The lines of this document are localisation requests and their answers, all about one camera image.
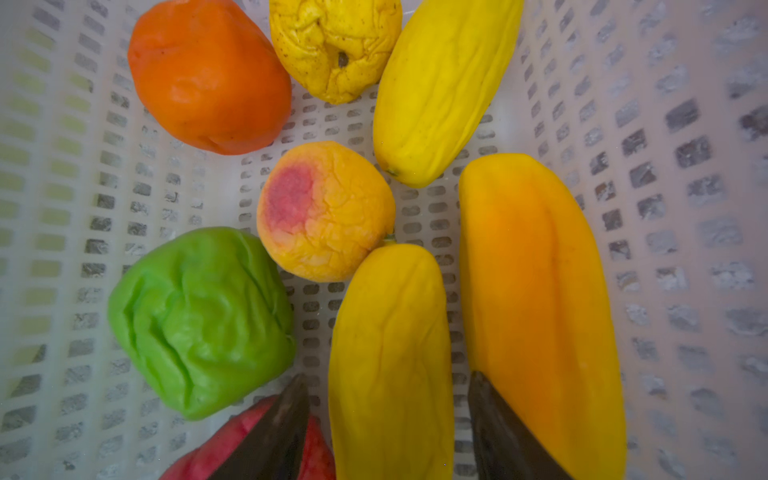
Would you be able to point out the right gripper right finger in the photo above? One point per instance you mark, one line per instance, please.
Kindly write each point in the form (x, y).
(504, 448)

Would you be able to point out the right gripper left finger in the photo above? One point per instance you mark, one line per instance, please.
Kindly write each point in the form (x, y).
(273, 448)

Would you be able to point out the yellow banana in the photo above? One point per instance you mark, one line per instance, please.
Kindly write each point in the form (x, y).
(536, 311)

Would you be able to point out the small yellow fruit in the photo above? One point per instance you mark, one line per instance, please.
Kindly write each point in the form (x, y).
(390, 376)

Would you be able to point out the green fruit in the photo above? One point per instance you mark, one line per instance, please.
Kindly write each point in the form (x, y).
(205, 318)

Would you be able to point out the peach fruit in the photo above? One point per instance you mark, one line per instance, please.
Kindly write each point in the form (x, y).
(322, 210)

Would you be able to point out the white plastic basket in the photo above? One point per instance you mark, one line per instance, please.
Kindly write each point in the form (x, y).
(653, 113)

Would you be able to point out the orange fruit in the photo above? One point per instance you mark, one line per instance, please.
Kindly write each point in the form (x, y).
(209, 76)

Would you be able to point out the yellow lemon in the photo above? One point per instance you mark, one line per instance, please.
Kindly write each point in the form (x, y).
(445, 69)
(335, 49)

